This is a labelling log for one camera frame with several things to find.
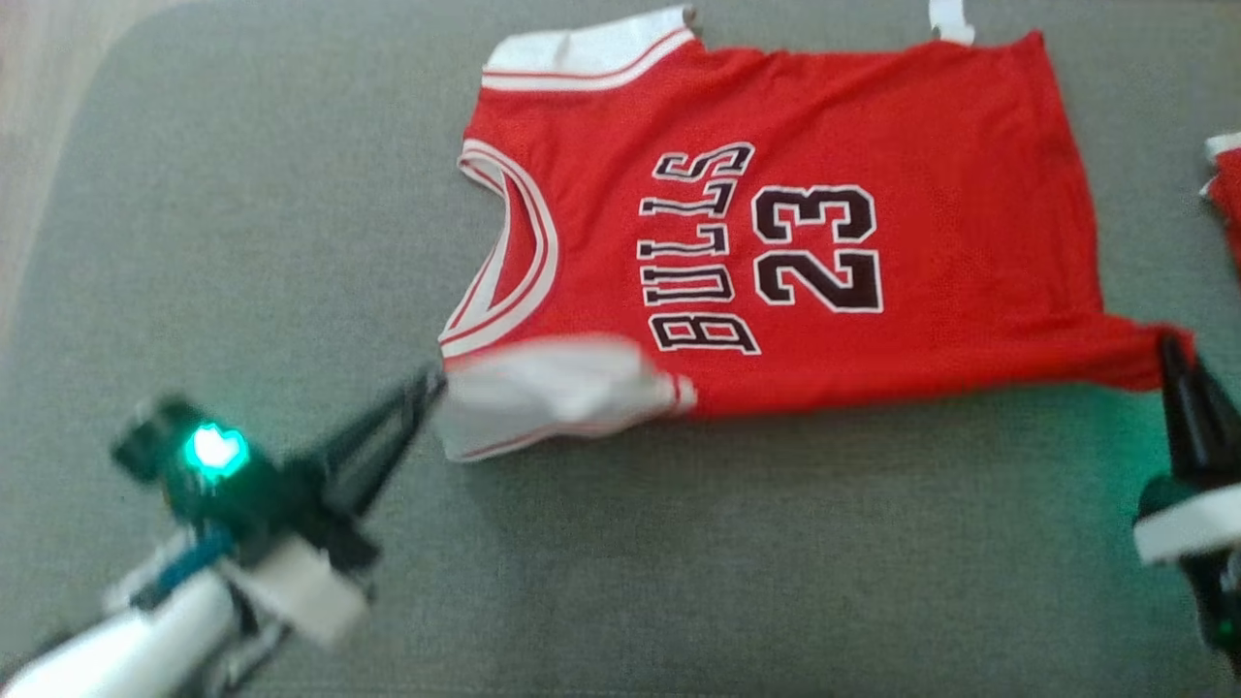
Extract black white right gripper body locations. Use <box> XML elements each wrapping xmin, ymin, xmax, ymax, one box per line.
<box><xmin>1131</xmin><ymin>472</ymin><xmax>1241</xmax><ymax>567</ymax></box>

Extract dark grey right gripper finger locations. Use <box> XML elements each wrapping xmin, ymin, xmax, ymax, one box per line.
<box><xmin>1158</xmin><ymin>333</ymin><xmax>1214</xmax><ymax>482</ymax></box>
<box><xmin>1196</xmin><ymin>358</ymin><xmax>1241</xmax><ymax>482</ymax></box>

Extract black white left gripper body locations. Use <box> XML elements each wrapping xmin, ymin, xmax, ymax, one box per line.
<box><xmin>227</xmin><ymin>462</ymin><xmax>382</xmax><ymax>647</ymax></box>

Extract red white striped shorts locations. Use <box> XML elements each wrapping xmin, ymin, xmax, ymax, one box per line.
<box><xmin>1200</xmin><ymin>131</ymin><xmax>1241</xmax><ymax>277</ymax></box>

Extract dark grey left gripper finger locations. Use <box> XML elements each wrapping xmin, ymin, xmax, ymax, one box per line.
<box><xmin>329</xmin><ymin>384</ymin><xmax>450</xmax><ymax>516</ymax></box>
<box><xmin>294</xmin><ymin>367</ymin><xmax>450</xmax><ymax>483</ymax></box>

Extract red Bulls 23 jersey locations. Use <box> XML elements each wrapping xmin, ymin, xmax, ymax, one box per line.
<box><xmin>436</xmin><ymin>0</ymin><xmax>1195</xmax><ymax>464</ymax></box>

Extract grey fabric sofa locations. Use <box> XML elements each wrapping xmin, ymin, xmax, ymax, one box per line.
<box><xmin>0</xmin><ymin>0</ymin><xmax>1241</xmax><ymax>698</ymax></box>

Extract blue left gripper cable plug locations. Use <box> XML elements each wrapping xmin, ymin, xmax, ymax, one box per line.
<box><xmin>126</xmin><ymin>531</ymin><xmax>239</xmax><ymax>610</ymax></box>

